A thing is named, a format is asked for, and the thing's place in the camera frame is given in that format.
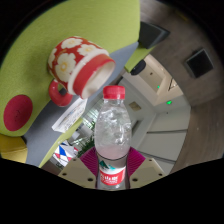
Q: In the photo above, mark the dark grey cube ottoman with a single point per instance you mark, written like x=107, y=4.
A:
x=151, y=35

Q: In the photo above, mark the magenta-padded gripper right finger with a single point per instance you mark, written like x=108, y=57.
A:
x=148, y=170

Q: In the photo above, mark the white red blue geometric box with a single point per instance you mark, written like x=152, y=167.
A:
x=65, y=155

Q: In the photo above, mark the black wall screen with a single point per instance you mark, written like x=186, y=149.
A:
x=199, y=62

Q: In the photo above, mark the flat round red coaster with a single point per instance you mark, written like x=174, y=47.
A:
x=18, y=112

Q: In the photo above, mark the printed magazine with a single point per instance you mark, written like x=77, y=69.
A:
x=69, y=116

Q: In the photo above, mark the clear water bottle red cap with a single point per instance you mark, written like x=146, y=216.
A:
x=112, y=133

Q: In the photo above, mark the red mug white flowers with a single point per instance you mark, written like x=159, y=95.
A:
x=71, y=63

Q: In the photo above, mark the black bag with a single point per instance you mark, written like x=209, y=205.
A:
x=138, y=67

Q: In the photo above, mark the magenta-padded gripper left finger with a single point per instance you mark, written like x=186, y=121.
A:
x=75, y=170

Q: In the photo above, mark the brown wall plaque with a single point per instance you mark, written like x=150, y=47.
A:
x=135, y=106

